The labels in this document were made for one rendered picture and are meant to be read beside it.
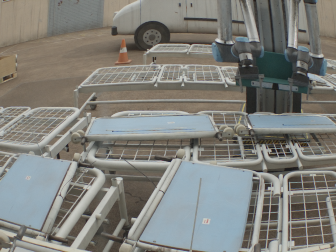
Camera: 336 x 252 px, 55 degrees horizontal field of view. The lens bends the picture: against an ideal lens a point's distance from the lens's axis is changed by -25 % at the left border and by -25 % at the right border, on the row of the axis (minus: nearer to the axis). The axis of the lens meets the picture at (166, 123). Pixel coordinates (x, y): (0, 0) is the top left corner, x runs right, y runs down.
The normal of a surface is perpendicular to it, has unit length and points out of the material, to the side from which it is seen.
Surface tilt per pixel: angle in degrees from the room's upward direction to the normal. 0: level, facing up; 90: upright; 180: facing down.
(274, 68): 90
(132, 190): 0
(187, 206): 8
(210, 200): 8
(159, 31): 90
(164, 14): 89
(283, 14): 90
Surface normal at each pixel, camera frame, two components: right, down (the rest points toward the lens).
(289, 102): -0.26, 0.31
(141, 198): -0.02, -0.95
